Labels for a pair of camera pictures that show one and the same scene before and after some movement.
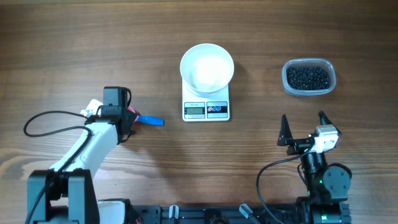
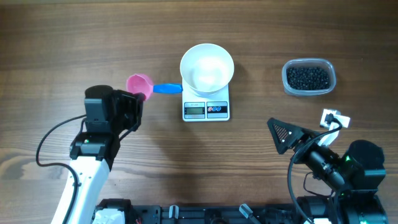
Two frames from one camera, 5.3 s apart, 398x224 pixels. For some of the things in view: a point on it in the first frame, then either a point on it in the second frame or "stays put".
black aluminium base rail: (238, 214) stays put
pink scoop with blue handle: (148, 119) → (142, 83)
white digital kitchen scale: (196, 108) stays put
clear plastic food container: (308, 76) stays put
